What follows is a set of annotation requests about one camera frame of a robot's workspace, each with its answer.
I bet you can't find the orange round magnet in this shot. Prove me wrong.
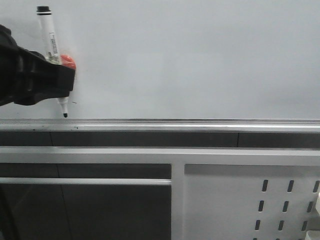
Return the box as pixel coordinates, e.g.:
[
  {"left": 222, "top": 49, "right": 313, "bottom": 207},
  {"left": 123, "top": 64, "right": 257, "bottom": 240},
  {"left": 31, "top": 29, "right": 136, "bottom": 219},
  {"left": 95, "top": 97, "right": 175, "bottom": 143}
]
[{"left": 60, "top": 54, "right": 77, "bottom": 70}]

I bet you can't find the white metal rack frame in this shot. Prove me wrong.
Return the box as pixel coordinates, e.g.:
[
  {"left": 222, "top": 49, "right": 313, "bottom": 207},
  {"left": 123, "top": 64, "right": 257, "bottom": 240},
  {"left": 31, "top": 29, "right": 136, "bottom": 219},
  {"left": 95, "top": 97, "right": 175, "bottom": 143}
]
[{"left": 0, "top": 146, "right": 320, "bottom": 240}]

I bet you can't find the white perforated pegboard panel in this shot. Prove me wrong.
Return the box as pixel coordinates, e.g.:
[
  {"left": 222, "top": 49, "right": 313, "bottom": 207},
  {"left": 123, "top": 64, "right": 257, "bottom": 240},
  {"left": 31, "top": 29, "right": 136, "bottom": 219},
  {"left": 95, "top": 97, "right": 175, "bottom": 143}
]
[{"left": 184, "top": 164, "right": 320, "bottom": 240}]

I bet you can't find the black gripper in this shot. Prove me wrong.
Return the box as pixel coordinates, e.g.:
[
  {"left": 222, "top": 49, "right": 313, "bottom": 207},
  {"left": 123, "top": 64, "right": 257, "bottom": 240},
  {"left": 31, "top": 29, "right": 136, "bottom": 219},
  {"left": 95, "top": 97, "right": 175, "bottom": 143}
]
[{"left": 0, "top": 25, "right": 76, "bottom": 106}]

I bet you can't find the white whiteboard marker pen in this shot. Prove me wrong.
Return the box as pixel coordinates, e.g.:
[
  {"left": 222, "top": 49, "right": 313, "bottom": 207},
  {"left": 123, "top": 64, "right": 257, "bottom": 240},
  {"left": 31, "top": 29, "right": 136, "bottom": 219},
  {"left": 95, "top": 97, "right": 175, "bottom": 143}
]
[{"left": 36, "top": 5, "right": 70, "bottom": 118}]

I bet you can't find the white storage bin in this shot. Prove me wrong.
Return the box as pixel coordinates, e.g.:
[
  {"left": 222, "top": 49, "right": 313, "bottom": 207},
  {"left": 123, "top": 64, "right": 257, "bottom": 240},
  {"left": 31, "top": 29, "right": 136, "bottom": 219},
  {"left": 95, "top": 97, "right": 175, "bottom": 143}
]
[{"left": 304, "top": 193, "right": 320, "bottom": 240}]

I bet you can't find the white whiteboard with aluminium frame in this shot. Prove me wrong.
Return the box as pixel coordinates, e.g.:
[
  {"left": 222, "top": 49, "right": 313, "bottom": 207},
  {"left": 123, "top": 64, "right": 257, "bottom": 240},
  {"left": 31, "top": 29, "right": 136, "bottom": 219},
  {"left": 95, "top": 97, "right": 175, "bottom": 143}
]
[{"left": 0, "top": 0, "right": 320, "bottom": 132}]

